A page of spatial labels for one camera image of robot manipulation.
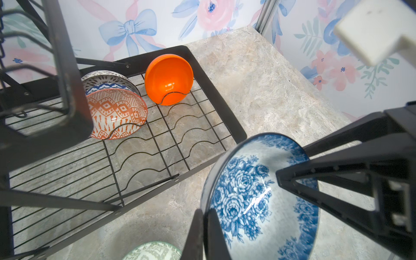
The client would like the black wire dish rack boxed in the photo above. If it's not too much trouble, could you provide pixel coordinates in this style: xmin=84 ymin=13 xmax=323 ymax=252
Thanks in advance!
xmin=1 ymin=1 xmax=247 ymax=260

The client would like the orange plastic bowl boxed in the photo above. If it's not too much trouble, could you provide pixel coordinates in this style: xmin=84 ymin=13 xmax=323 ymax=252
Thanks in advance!
xmin=145 ymin=54 xmax=194 ymax=106

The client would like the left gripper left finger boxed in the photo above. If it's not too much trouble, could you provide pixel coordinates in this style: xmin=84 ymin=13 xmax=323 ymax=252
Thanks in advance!
xmin=180 ymin=209 xmax=204 ymax=260

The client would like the right corner aluminium post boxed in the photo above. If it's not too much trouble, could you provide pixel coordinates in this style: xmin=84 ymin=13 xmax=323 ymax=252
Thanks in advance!
xmin=254 ymin=0 xmax=280 ymax=35

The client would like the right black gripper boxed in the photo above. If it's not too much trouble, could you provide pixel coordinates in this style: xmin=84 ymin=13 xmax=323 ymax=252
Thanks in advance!
xmin=276 ymin=102 xmax=416 ymax=260

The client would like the blue floral ceramic bowl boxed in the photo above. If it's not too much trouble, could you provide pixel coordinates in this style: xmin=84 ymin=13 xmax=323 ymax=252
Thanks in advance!
xmin=200 ymin=133 xmax=319 ymax=260

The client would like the white lattice pattern bowl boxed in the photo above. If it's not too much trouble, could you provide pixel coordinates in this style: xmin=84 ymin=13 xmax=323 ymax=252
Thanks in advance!
xmin=81 ymin=70 xmax=140 ymax=95

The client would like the green patterned ceramic bowl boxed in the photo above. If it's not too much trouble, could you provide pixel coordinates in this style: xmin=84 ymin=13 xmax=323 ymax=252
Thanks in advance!
xmin=123 ymin=242 xmax=182 ymax=260

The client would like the red patterned ceramic bowl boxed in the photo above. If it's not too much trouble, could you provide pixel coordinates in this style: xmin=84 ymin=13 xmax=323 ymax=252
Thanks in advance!
xmin=86 ymin=88 xmax=148 ymax=140

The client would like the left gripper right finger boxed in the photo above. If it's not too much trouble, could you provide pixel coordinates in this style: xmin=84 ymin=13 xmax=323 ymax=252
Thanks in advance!
xmin=206 ymin=209 xmax=231 ymax=260

